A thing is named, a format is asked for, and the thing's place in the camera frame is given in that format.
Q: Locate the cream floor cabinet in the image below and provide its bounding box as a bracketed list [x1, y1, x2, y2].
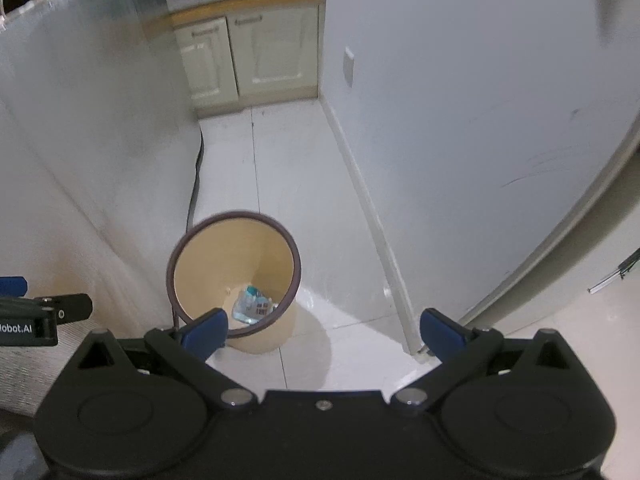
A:
[169, 0, 327, 122]

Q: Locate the black cable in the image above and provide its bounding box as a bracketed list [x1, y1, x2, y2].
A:
[186, 129, 206, 242]

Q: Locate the beige bin with brown rim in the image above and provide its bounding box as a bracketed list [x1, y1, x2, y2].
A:
[166, 211, 302, 356]

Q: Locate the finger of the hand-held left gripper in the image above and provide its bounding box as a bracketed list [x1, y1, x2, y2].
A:
[0, 275, 28, 299]
[30, 293, 94, 325]

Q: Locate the cream cabinet door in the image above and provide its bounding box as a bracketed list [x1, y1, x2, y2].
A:
[174, 16, 239, 107]
[227, 5, 320, 99]

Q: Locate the cream door frame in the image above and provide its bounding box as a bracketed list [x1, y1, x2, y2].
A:
[459, 109, 640, 342]

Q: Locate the cream baseboard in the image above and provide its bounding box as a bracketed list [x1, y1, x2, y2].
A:
[319, 99, 432, 357]

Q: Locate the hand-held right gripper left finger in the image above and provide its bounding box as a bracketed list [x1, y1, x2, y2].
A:
[74, 308, 259, 411]

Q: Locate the blue and white packet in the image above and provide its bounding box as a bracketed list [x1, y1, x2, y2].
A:
[232, 285, 279, 326]

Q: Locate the silver metal rod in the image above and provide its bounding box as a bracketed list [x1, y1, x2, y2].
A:
[587, 249, 640, 295]

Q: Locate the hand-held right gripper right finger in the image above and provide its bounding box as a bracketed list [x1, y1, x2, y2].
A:
[391, 308, 577, 411]

